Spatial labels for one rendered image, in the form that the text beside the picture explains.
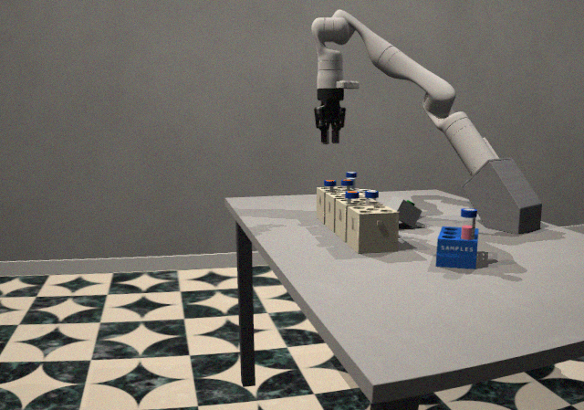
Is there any blue sample tube rack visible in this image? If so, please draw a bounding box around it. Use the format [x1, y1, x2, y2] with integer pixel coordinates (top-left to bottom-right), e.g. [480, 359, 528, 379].
[436, 226, 478, 269]

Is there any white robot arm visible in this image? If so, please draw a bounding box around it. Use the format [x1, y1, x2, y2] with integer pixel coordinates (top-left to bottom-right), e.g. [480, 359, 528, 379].
[311, 10, 499, 176]

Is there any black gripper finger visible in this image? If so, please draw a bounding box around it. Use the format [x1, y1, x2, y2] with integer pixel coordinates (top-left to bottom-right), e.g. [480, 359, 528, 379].
[331, 107, 346, 143]
[314, 105, 335, 144]

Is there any conical tube with orange liquid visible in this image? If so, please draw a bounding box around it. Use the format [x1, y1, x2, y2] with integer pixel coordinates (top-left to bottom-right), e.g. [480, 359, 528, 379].
[324, 180, 336, 192]

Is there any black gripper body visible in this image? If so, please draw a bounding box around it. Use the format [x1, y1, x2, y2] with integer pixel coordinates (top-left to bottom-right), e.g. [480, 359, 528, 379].
[318, 89, 344, 120]

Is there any conical centrifuge tube with yellow liquid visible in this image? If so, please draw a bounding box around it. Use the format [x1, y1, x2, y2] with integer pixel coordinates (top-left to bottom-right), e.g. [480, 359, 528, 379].
[341, 180, 353, 191]
[345, 191, 360, 205]

